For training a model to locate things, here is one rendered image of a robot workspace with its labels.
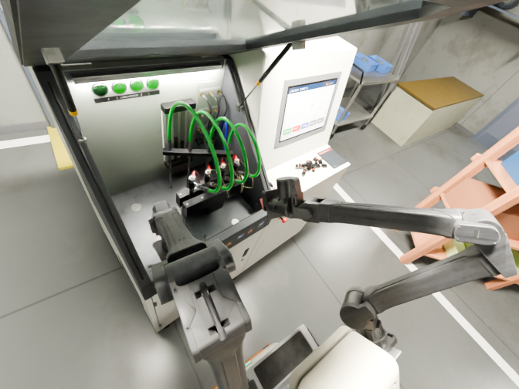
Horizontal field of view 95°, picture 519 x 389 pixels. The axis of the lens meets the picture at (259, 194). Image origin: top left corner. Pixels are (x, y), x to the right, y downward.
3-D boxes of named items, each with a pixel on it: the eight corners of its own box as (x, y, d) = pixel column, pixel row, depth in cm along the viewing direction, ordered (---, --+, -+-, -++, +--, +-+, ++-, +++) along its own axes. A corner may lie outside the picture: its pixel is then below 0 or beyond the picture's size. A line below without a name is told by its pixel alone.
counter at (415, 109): (452, 126, 513) (484, 95, 459) (399, 147, 397) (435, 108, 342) (425, 107, 542) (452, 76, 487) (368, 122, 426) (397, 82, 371)
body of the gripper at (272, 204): (279, 187, 85) (291, 190, 79) (281, 214, 87) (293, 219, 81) (262, 190, 82) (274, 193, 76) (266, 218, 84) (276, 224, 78)
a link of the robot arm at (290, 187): (311, 220, 68) (320, 211, 75) (307, 180, 65) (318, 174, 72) (274, 218, 74) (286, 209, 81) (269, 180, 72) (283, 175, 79)
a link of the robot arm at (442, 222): (498, 251, 47) (485, 230, 56) (503, 224, 45) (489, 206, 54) (295, 223, 70) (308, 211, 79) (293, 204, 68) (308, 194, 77)
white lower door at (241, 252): (160, 329, 150) (151, 299, 99) (158, 326, 151) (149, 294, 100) (241, 272, 187) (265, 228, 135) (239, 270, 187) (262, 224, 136)
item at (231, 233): (154, 295, 100) (151, 282, 88) (150, 286, 102) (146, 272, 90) (263, 228, 135) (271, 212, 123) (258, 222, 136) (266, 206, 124)
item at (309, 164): (304, 179, 140) (308, 173, 136) (292, 167, 144) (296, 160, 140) (327, 167, 153) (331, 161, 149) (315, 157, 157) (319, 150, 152)
